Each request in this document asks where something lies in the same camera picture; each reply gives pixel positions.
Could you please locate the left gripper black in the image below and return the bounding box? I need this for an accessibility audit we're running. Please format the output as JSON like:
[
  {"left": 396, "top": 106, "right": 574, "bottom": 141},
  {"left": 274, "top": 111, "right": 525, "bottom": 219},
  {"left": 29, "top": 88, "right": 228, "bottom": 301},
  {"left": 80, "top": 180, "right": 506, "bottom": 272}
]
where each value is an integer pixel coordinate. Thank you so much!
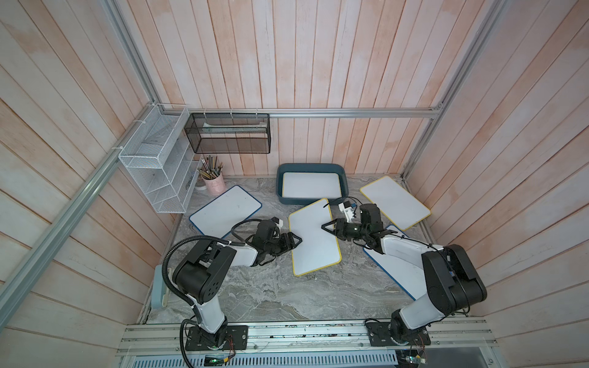
[{"left": 264, "top": 232, "right": 302, "bottom": 258}]

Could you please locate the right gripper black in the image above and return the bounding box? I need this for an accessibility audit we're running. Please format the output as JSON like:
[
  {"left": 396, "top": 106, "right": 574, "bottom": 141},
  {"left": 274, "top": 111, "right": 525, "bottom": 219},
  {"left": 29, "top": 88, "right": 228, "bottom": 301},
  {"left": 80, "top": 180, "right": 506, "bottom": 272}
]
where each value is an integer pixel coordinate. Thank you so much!
[{"left": 321, "top": 218, "right": 369, "bottom": 242}]

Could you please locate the yellow whiteboard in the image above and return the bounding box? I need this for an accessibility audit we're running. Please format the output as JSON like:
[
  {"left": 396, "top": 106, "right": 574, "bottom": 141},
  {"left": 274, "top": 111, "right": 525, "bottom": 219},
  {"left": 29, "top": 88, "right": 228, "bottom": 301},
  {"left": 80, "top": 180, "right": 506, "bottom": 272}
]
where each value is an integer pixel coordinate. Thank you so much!
[
  {"left": 288, "top": 199, "right": 342, "bottom": 277},
  {"left": 360, "top": 176, "right": 431, "bottom": 231},
  {"left": 282, "top": 173, "right": 343, "bottom": 199}
]

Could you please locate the blue whiteboard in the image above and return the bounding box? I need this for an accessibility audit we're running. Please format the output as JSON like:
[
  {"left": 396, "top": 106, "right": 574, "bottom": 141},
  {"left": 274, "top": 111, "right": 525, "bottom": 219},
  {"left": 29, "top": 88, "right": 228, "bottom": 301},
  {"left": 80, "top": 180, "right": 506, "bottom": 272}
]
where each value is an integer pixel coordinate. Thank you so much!
[
  {"left": 189, "top": 185, "right": 262, "bottom": 238},
  {"left": 364, "top": 225, "right": 431, "bottom": 300}
]

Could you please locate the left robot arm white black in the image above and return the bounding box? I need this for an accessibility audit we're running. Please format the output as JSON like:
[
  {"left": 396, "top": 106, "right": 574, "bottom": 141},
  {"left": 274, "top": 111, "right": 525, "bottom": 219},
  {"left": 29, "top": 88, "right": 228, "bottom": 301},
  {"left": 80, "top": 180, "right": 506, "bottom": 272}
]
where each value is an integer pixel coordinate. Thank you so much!
[{"left": 162, "top": 217, "right": 303, "bottom": 340}]

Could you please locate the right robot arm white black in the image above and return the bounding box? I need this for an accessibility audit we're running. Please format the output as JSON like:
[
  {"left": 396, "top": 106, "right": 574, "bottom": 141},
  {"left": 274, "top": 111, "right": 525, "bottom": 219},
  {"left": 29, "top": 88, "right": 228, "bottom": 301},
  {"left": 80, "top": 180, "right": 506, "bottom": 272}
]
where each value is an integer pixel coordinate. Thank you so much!
[{"left": 322, "top": 199, "right": 487, "bottom": 346}]

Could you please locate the teal plastic storage box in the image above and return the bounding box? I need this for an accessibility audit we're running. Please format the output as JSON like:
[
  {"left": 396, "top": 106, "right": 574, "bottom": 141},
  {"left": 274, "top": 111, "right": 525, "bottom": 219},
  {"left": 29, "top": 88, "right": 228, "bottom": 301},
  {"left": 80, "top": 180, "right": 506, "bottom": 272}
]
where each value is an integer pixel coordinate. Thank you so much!
[{"left": 275, "top": 163, "right": 349, "bottom": 205}]

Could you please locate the pink pencil cup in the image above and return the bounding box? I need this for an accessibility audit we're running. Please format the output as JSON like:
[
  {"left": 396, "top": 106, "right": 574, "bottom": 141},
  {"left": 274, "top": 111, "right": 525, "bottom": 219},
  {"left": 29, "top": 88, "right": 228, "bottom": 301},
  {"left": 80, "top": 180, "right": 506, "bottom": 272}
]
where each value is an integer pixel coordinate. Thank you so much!
[{"left": 199, "top": 155, "right": 226, "bottom": 196}]

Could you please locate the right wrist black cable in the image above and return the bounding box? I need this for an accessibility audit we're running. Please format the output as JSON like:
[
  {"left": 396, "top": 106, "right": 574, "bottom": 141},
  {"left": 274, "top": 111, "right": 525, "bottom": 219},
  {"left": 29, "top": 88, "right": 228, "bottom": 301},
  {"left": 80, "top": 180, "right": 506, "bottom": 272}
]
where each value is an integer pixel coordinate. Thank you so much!
[{"left": 321, "top": 196, "right": 364, "bottom": 209}]

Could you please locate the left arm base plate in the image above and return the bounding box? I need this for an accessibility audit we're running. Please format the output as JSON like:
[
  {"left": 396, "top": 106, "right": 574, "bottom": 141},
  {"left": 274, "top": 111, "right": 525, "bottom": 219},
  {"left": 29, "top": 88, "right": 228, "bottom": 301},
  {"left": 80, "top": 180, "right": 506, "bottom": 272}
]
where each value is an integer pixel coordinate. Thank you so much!
[{"left": 183, "top": 325, "right": 248, "bottom": 351}]

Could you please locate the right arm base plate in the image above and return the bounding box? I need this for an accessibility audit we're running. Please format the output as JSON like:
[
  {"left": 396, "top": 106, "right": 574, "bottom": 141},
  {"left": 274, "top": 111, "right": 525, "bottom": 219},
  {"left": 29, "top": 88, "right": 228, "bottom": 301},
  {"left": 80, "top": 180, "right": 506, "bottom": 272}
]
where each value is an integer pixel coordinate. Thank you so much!
[{"left": 364, "top": 318, "right": 431, "bottom": 347}]

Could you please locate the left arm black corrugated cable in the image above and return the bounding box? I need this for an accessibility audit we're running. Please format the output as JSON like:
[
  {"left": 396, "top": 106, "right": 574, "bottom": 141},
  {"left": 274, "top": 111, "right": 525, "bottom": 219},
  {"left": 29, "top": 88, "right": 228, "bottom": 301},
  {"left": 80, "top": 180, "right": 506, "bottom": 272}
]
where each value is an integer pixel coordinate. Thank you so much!
[{"left": 160, "top": 218, "right": 263, "bottom": 368}]

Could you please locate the black mesh wall basket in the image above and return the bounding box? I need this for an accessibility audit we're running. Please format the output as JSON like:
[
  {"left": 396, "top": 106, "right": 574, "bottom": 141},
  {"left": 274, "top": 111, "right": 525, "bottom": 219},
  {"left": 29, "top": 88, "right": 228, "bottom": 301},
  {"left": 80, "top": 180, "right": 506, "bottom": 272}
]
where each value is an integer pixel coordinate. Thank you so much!
[{"left": 184, "top": 113, "right": 271, "bottom": 155}]

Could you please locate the white wire mesh shelf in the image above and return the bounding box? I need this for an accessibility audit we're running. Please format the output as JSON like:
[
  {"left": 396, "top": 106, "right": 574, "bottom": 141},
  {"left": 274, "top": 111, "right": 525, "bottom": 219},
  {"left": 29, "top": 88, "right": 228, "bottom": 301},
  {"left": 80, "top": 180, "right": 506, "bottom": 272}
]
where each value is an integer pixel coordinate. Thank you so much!
[{"left": 119, "top": 104, "right": 199, "bottom": 214}]

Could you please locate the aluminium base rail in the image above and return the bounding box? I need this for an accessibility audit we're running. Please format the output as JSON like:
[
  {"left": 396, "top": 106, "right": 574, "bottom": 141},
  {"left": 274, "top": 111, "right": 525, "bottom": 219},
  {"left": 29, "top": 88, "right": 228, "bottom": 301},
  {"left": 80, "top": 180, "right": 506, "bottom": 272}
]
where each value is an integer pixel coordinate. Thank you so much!
[{"left": 116, "top": 317, "right": 499, "bottom": 357}]

